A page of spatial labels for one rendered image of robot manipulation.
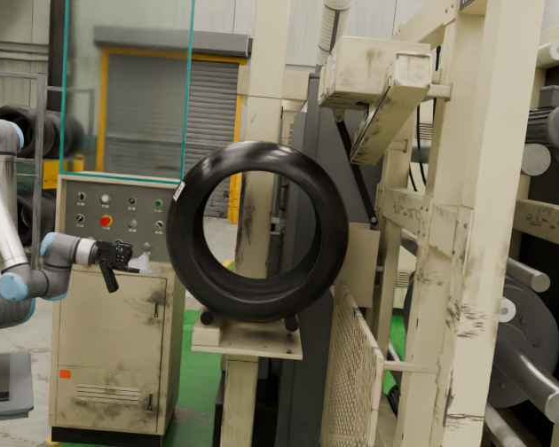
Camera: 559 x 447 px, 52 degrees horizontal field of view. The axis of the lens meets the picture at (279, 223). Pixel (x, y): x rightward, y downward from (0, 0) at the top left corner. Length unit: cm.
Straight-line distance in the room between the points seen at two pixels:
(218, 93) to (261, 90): 920
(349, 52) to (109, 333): 175
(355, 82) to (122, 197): 142
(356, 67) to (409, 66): 15
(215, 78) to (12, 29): 417
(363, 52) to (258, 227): 88
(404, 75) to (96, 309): 181
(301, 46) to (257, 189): 919
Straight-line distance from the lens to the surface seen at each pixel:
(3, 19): 1313
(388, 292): 223
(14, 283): 193
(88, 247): 198
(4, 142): 223
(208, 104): 1137
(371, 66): 160
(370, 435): 150
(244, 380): 237
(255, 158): 177
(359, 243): 216
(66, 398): 295
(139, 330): 273
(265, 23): 222
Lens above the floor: 147
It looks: 8 degrees down
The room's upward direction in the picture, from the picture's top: 5 degrees clockwise
